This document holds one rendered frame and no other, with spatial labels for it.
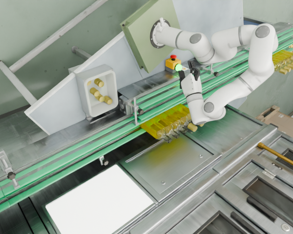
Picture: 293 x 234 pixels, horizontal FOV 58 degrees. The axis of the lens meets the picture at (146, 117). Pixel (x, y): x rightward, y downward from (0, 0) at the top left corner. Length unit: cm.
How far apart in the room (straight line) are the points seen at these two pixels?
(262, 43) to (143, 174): 82
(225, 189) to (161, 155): 38
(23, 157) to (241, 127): 128
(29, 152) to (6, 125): 65
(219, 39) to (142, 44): 40
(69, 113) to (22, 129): 55
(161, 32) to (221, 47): 34
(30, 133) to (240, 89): 130
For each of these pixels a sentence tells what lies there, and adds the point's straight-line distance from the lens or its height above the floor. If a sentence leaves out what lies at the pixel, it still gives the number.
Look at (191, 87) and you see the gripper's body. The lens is 123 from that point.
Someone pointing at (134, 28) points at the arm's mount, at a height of 82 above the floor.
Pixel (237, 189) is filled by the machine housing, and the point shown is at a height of 150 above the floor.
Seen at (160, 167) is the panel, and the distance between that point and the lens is 143.
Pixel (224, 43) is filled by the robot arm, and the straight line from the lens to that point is 126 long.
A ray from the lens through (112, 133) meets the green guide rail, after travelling 139.
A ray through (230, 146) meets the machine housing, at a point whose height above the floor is 129.
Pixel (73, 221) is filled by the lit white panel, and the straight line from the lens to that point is 129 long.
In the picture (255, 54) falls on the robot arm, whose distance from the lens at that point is 112.
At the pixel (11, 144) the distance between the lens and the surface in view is 181.
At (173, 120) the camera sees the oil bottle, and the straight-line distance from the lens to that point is 148.
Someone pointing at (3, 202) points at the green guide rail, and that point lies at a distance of 135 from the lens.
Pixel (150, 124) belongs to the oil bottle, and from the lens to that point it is 144.
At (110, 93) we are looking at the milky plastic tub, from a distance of 144.
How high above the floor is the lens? 186
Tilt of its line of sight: 38 degrees down
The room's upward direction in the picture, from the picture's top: 126 degrees clockwise
